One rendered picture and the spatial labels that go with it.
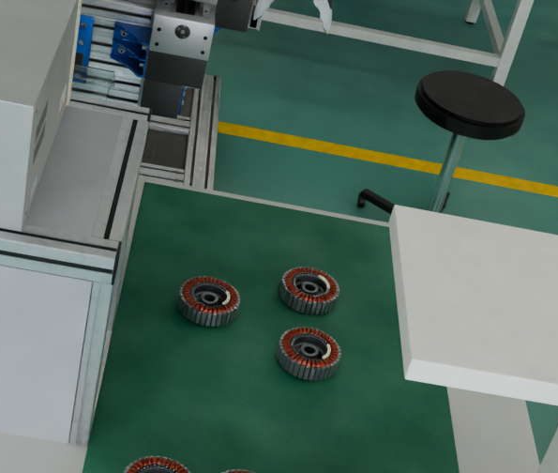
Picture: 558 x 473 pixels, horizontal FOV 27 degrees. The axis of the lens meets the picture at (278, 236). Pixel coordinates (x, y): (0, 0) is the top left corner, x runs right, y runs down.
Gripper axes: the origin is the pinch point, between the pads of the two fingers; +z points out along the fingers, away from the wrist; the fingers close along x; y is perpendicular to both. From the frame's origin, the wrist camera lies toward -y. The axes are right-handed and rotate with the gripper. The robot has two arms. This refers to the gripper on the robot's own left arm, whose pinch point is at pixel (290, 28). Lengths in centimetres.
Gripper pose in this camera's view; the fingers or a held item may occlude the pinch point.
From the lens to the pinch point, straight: 231.5
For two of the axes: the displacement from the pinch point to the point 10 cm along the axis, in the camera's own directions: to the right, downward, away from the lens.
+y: -0.1, -5.7, 8.2
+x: -9.8, -1.6, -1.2
